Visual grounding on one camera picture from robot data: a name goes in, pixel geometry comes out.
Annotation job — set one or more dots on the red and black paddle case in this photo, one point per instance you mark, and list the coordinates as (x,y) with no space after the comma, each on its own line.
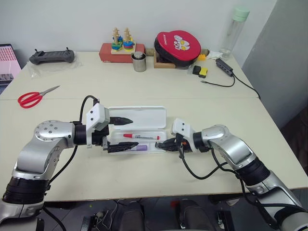
(178,45)

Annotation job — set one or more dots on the colourful wooden stacking toy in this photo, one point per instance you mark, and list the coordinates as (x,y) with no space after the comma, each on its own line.
(121,44)

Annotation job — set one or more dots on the dark rounded shape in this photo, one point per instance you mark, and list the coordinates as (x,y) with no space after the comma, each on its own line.
(131,216)
(193,214)

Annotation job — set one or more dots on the black square block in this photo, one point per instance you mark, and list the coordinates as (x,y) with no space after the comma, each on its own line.
(196,69)

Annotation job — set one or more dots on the red cardboard box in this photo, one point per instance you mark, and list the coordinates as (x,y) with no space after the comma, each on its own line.
(106,54)

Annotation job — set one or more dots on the clear bottle with green cap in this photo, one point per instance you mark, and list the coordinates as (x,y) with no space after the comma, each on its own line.
(231,31)

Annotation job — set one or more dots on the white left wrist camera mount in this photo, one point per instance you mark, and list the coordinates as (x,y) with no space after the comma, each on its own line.
(95,115)

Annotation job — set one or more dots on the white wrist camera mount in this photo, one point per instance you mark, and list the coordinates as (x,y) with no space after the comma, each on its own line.
(95,115)
(183,127)

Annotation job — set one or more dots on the yellow toy block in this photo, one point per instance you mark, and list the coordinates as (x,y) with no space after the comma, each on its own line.
(202,57)

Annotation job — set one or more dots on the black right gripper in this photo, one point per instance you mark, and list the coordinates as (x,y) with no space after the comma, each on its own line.
(186,146)

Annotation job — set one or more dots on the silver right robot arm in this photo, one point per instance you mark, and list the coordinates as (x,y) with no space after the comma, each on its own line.
(223,139)

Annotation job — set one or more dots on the crumpled white tissue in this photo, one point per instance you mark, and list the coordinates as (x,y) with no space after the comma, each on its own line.
(215,55)

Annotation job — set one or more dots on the purple capped marker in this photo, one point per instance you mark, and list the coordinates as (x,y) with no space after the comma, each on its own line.
(142,147)

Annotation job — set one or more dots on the red capped marker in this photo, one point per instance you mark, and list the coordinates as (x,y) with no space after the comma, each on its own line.
(128,136)

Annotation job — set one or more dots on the white plastic pencil case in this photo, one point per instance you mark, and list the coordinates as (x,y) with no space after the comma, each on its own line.
(144,118)

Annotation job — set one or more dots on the small wooden tray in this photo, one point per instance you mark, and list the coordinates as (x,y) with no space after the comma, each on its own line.
(162,65)

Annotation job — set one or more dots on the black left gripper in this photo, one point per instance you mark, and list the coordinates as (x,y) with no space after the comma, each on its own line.
(98,139)

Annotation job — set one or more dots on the clear plastic bag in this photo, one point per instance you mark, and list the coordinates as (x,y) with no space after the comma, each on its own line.
(48,68)

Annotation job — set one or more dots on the steel cup with weight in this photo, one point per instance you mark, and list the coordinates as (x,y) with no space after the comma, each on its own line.
(139,63)

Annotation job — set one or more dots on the black USB hub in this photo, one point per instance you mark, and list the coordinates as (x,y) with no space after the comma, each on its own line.
(224,67)

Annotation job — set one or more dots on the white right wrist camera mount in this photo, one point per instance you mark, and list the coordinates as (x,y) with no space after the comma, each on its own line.
(183,127)

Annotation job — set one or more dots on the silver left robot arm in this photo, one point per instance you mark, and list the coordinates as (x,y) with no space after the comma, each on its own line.
(48,134)

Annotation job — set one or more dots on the laptop with pink screen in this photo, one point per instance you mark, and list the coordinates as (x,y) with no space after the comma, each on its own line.
(7,62)

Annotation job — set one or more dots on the dark grey handheld controller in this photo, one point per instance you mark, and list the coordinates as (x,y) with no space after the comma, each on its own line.
(51,57)

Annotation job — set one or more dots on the yellow and black block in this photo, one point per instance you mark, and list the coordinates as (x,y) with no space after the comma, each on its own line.
(203,72)

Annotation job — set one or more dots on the brown cork cylinder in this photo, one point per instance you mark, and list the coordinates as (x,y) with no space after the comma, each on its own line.
(150,51)
(205,51)

